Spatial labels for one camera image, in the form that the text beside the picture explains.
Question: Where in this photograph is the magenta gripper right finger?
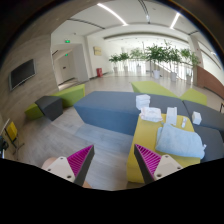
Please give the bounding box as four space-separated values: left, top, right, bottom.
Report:
133 143 184 185

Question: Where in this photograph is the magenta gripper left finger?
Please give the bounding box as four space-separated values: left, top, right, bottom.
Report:
45 144 96 187

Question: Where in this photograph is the light blue towel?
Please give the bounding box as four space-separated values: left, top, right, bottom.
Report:
156 123 206 159

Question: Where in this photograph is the yellow-green ottoman table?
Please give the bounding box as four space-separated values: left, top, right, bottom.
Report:
126 114 200 183

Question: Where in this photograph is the crumpled white cloth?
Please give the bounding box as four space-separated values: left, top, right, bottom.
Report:
139 107 163 122

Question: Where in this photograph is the small white bottle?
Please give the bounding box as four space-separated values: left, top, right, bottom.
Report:
181 117 187 128

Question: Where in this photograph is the large blue-grey ottoman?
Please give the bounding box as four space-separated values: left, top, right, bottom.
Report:
73 90 190 136

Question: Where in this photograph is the dark grey cube seat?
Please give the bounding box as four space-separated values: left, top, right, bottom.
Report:
36 96 63 121

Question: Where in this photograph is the stack of white towels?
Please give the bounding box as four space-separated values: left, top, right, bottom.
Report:
136 94 151 109

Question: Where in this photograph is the green bench left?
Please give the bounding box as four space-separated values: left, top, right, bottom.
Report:
25 84 85 120

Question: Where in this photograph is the white tissue box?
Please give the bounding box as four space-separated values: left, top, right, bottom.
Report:
192 112 202 125

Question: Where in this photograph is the dark grey ottoman right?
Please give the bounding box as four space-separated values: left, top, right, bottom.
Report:
183 100 224 162

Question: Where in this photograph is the green ottoman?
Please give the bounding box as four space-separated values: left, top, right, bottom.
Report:
131 81 177 98
180 88 207 105

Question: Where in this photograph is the yellow chair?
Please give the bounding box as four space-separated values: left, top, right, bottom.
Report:
6 122 23 150

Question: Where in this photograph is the green ottoman far right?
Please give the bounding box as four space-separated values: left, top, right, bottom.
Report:
180 88 207 105

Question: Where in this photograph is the red bin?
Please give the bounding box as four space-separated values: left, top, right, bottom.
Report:
96 68 103 77

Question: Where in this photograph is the wooden reception counter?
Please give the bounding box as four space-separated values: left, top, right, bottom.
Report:
197 66 224 99

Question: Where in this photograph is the potted plant in white pot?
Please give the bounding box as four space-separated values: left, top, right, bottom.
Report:
180 48 200 84
167 47 181 82
145 44 167 79
119 52 129 72
109 54 120 73

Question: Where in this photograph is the wall-mounted black television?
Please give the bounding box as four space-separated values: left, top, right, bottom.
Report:
9 59 36 90

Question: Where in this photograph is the yellow wall picture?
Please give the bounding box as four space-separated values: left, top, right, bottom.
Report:
93 46 102 56

